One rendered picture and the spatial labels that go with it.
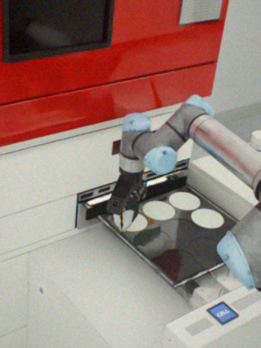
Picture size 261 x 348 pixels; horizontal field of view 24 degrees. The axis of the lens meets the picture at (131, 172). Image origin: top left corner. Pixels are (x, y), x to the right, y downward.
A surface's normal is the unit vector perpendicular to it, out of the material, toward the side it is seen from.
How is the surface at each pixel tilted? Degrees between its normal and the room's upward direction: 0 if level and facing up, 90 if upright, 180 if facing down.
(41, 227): 90
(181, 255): 0
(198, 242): 0
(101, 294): 0
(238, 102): 90
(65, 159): 90
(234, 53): 90
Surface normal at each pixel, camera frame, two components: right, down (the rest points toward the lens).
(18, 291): 0.60, 0.47
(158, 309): 0.10, -0.85
